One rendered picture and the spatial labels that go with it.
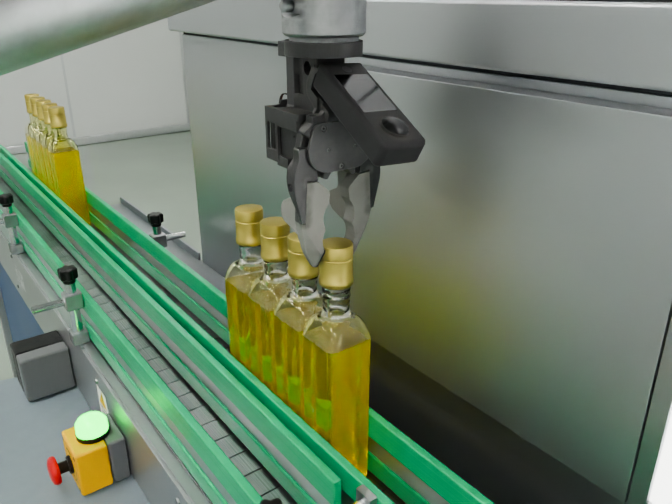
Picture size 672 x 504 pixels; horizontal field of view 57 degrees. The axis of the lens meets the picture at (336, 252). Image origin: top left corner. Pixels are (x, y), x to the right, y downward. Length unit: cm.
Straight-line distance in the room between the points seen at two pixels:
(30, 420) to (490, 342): 79
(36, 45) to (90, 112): 629
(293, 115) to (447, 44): 17
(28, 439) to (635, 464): 87
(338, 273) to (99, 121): 612
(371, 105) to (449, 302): 26
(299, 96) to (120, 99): 612
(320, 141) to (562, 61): 21
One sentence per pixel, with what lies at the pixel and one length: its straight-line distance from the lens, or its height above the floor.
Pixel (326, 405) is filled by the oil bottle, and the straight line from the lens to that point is 67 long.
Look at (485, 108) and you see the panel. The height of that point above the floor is 130.
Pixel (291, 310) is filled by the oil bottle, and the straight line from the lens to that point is 68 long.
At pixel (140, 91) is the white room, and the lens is 676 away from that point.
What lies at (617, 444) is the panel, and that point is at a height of 104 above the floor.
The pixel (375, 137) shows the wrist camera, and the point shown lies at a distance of 50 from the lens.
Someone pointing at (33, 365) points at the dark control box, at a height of 82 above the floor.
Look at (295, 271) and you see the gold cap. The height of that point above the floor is 113.
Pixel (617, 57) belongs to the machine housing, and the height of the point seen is 136.
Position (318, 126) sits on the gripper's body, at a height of 129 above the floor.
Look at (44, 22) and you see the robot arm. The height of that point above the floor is 139.
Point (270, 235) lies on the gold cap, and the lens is 70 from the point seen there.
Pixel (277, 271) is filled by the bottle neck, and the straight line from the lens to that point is 72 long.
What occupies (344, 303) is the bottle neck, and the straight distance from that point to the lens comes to 63.
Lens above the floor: 140
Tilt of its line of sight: 23 degrees down
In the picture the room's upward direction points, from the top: straight up
